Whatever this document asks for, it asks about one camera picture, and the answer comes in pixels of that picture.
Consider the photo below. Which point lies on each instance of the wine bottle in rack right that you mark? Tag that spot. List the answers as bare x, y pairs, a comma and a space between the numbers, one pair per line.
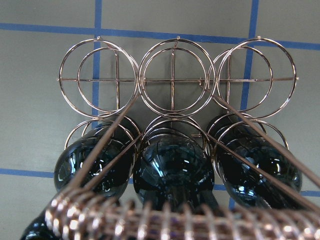
113, 184

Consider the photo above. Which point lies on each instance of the wine bottle in rack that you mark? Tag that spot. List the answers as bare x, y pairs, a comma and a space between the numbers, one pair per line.
113, 184
247, 187

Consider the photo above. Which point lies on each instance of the wine bottle in rack left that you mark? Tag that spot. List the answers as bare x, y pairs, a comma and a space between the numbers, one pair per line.
247, 187

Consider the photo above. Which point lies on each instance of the copper wire wine rack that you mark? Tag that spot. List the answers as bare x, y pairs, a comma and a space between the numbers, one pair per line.
178, 85

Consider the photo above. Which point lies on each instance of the dark wine bottle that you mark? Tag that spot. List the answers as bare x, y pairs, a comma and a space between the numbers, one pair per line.
172, 167

